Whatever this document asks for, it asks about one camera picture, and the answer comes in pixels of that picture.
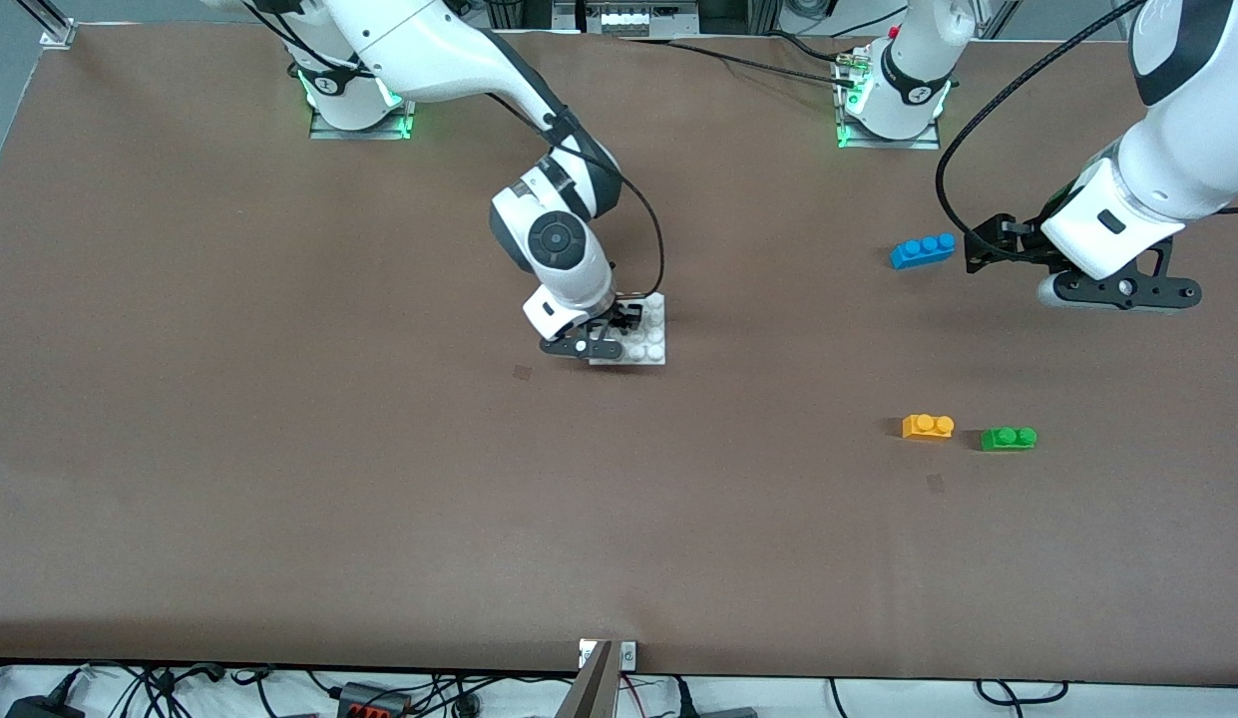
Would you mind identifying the grey metal post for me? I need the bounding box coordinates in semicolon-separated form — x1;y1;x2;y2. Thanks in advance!
556;640;617;718

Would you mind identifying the silver corner bracket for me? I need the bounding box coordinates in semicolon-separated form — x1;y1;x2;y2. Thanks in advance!
18;0;79;49

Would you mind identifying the black adapter with orange buttons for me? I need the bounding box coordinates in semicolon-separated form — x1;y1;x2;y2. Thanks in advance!
336;682;413;718

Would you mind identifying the black looped floor cable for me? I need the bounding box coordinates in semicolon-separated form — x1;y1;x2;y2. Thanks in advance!
976;679;1070;707

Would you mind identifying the white power strip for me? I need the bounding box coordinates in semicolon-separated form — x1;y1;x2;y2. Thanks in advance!
586;0;701;38

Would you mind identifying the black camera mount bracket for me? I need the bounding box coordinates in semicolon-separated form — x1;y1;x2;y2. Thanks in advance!
1057;235;1204;309
538;333;625;363

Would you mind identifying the blue three-stud block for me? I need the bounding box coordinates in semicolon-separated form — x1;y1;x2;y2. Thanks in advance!
889;233;958;271

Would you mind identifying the black right camera mount bracket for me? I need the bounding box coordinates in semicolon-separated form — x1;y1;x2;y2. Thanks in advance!
538;333;625;363

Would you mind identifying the black cable on table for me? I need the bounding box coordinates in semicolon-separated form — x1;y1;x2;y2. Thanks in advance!
619;36;861;87

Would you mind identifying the white studded base plate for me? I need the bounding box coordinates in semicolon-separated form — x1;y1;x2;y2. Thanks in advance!
588;291;670;369

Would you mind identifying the black power plug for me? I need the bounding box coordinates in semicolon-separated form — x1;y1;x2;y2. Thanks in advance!
4;670;87;718

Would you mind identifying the black left camera mount bracket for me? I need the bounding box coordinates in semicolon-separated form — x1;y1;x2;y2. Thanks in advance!
1057;235;1204;309

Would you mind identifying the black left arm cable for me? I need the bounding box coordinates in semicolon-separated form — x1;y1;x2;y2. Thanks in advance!
933;0;1150;240

